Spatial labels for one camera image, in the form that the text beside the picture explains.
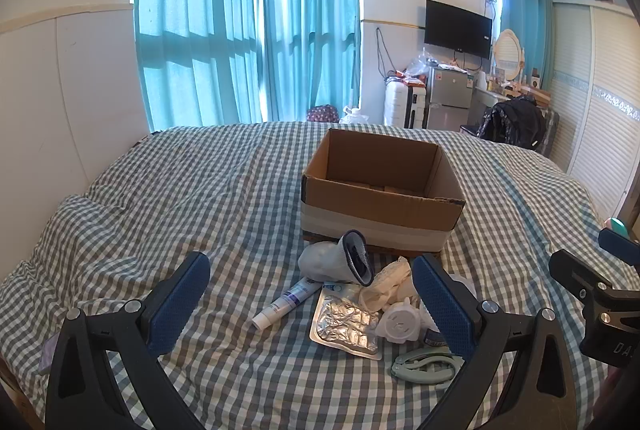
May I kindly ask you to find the brown cardboard box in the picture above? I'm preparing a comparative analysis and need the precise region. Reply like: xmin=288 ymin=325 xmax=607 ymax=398
xmin=301 ymin=127 xmax=467 ymax=261

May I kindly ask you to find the wooden box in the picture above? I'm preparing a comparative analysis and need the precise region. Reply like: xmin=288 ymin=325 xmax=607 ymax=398
xmin=520 ymin=85 xmax=552 ymax=107

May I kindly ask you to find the grey checked suitcase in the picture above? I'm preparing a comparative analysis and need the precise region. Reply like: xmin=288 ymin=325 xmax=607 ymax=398
xmin=542 ymin=107 xmax=561 ymax=156

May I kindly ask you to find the dark wall cable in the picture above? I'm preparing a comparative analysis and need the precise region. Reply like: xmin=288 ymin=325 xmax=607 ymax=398
xmin=375 ymin=27 xmax=397 ymax=81

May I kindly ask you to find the white lace cloth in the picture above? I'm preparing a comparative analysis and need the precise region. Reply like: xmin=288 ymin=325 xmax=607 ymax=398
xmin=360 ymin=257 xmax=426 ymax=311

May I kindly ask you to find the grey mini fridge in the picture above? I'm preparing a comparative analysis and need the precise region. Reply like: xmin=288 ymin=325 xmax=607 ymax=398
xmin=425 ymin=65 xmax=475 ymax=131

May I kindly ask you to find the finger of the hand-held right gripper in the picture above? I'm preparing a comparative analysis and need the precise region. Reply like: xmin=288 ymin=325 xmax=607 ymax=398
xmin=548 ymin=249 xmax=621 ymax=311
xmin=598 ymin=227 xmax=640 ymax=268

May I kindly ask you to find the green nail clipper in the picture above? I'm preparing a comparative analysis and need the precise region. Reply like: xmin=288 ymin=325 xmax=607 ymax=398
xmin=390 ymin=346 xmax=466 ymax=383

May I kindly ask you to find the black jacket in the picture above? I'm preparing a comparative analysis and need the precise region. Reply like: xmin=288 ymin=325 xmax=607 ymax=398
xmin=477 ymin=96 xmax=548 ymax=152

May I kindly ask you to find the narrow teal curtain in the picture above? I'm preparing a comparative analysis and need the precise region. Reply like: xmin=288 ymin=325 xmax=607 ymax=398
xmin=492 ymin=0 xmax=556 ymax=94

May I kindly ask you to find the white slatted wardrobe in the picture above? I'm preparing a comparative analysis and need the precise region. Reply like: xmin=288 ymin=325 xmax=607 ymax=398
xmin=550 ymin=0 xmax=640 ymax=221

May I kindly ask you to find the black television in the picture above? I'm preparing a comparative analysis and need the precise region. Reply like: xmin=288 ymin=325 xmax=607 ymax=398
xmin=424 ymin=0 xmax=493 ymax=60

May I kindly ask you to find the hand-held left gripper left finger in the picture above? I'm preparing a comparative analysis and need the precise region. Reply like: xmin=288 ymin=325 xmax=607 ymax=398
xmin=45 ymin=251 xmax=211 ymax=430

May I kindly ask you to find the purple patterned bag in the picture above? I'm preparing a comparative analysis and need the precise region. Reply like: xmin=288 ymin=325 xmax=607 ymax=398
xmin=306 ymin=105 xmax=341 ymax=123

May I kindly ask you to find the white dressing table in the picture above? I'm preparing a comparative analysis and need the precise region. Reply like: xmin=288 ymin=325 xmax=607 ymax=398
xmin=472 ymin=88 xmax=508 ymax=110

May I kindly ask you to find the white toothpaste tube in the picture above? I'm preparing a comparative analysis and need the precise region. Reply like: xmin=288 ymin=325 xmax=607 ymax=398
xmin=251 ymin=277 xmax=326 ymax=331

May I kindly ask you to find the white sock with blue cuff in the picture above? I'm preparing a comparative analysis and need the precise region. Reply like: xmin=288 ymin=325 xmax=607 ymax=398
xmin=298 ymin=230 xmax=373 ymax=287

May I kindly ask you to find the wide teal curtain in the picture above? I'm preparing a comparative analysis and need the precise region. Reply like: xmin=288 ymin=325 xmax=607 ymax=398
xmin=132 ymin=0 xmax=264 ymax=133

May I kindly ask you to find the purple flat object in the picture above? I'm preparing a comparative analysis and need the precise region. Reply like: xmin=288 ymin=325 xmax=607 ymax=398
xmin=39 ymin=336 xmax=57 ymax=376

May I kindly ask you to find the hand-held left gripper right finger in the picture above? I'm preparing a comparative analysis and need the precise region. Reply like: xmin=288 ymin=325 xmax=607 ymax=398
xmin=411 ymin=253 xmax=596 ymax=430

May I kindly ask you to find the white suitcase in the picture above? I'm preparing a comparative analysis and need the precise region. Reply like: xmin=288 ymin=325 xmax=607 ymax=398
xmin=382 ymin=80 xmax=428 ymax=129

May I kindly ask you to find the white oval mirror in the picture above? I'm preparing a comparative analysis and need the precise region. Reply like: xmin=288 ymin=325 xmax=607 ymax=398
xmin=492 ymin=29 xmax=526 ymax=84

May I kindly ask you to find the silver foil blister pack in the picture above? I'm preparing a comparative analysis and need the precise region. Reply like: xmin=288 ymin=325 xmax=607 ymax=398
xmin=309 ymin=283 xmax=383 ymax=361

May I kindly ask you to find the clear plastic bag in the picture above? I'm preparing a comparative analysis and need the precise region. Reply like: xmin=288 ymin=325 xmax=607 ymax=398
xmin=404 ymin=48 xmax=437 ymax=78

